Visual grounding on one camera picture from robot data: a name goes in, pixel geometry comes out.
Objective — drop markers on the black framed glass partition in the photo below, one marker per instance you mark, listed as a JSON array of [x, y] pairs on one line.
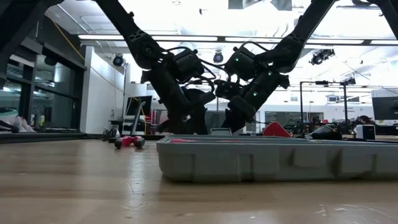
[[56, 93]]

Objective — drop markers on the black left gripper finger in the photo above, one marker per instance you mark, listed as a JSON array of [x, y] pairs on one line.
[[199, 121], [180, 124]]

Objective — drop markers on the grey plastic tool case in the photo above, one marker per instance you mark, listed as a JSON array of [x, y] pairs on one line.
[[248, 161]]

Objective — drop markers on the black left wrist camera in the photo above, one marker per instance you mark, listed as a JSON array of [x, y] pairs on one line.
[[199, 96]]

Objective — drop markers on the red triangular tool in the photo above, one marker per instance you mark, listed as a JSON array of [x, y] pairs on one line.
[[275, 130]]

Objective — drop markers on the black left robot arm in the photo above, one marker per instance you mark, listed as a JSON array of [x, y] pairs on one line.
[[130, 28]]

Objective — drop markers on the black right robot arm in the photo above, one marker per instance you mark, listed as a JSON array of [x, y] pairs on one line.
[[298, 40]]

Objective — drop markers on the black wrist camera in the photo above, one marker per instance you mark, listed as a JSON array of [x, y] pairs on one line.
[[228, 88], [199, 96]]

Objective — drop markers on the black aluminium table frame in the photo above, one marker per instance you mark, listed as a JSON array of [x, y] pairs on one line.
[[46, 137]]

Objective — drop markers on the white teal bundle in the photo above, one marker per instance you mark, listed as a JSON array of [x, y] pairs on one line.
[[12, 119]]

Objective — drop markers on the person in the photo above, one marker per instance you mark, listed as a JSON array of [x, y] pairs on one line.
[[365, 119]]

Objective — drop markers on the black monitor on stand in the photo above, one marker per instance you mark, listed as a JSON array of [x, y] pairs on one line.
[[138, 105]]

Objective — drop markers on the black round camera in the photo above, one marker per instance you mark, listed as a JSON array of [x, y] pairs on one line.
[[218, 57], [117, 60]]

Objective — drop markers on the small side table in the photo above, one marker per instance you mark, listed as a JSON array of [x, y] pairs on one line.
[[116, 122]]

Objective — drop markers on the grey framed monitor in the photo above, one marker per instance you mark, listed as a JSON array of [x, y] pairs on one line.
[[216, 119]]

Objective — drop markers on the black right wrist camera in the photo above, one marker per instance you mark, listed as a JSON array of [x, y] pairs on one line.
[[228, 88]]

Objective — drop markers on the white box device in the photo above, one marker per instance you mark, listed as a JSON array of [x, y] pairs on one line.
[[359, 132]]

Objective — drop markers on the black ceiling mounted device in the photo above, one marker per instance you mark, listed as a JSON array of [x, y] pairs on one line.
[[323, 56]]

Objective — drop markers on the black overhead rig beam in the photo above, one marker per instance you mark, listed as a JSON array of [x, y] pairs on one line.
[[221, 39]]

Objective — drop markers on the black background stand frame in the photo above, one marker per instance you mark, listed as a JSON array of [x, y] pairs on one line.
[[301, 102]]

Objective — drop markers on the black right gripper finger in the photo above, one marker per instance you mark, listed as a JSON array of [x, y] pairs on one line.
[[242, 109]]

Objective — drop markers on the red background equipment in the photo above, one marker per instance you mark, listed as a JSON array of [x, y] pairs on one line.
[[153, 120]]

